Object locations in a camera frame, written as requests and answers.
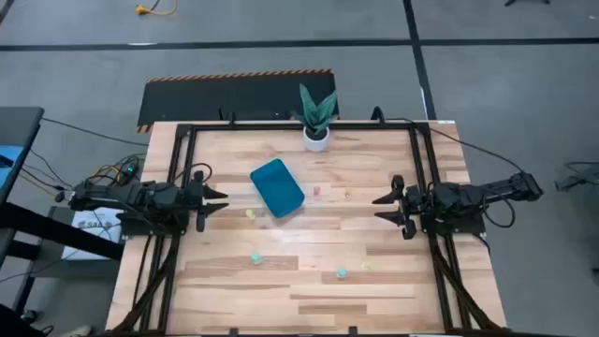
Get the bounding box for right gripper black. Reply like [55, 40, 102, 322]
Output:
[372, 174, 425, 241]

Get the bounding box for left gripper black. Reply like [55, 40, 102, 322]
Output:
[184, 169, 231, 233]

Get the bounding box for blue plastic basket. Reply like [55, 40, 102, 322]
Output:
[249, 157, 306, 219]

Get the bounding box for white plant pot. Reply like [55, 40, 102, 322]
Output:
[302, 125, 331, 153]

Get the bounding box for black hazard-striped floor mat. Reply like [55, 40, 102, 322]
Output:
[136, 68, 340, 134]

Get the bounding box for green snake plant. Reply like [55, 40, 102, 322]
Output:
[291, 82, 339, 136]

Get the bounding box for white printed cardboard box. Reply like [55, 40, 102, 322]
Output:
[60, 207, 124, 261]

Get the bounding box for black floor stand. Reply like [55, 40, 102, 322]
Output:
[554, 160, 599, 193]

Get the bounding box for black desk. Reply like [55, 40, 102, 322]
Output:
[0, 106, 46, 203]

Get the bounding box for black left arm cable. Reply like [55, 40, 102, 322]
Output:
[171, 161, 213, 184]

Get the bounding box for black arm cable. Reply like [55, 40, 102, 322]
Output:
[171, 161, 213, 184]
[383, 116, 526, 229]

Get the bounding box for black metal table frame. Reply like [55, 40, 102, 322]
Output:
[111, 106, 504, 337]

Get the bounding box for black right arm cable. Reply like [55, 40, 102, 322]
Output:
[383, 116, 526, 229]

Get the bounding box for yellow extension cable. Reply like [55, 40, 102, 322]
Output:
[134, 0, 179, 17]

